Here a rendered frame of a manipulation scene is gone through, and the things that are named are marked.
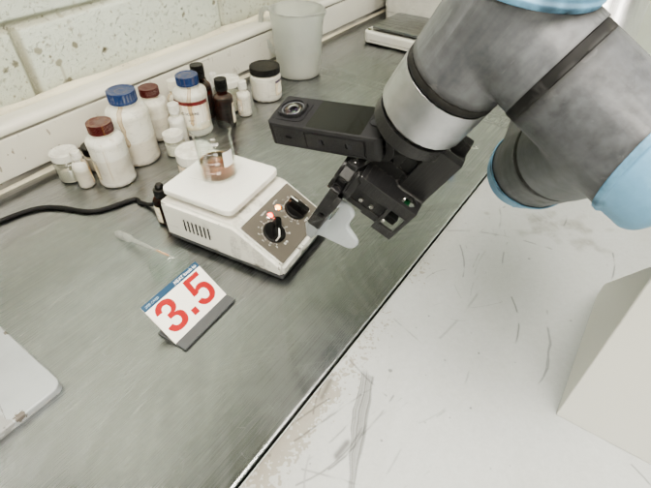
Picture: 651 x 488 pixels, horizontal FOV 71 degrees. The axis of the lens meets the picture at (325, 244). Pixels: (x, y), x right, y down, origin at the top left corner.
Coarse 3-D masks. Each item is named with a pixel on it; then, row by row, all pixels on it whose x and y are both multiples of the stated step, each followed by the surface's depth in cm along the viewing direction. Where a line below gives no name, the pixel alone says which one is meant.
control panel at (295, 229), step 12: (288, 192) 66; (264, 204) 63; (276, 204) 64; (312, 204) 67; (252, 216) 61; (264, 216) 62; (288, 216) 64; (240, 228) 59; (252, 228) 60; (288, 228) 63; (300, 228) 64; (264, 240) 60; (288, 240) 62; (300, 240) 63; (276, 252) 60; (288, 252) 61
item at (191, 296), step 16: (192, 272) 57; (176, 288) 56; (192, 288) 57; (208, 288) 58; (160, 304) 54; (176, 304) 55; (192, 304) 56; (208, 304) 57; (160, 320) 53; (176, 320) 54
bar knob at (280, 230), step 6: (276, 216) 61; (270, 222) 61; (276, 222) 60; (264, 228) 61; (270, 228) 61; (276, 228) 60; (282, 228) 62; (264, 234) 60; (270, 234) 60; (276, 234) 59; (282, 234) 61; (270, 240) 60; (276, 240) 60; (282, 240) 61
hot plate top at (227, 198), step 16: (240, 160) 67; (176, 176) 64; (192, 176) 64; (240, 176) 64; (256, 176) 64; (272, 176) 65; (176, 192) 61; (192, 192) 61; (208, 192) 61; (224, 192) 61; (240, 192) 61; (256, 192) 62; (208, 208) 60; (224, 208) 59; (240, 208) 60
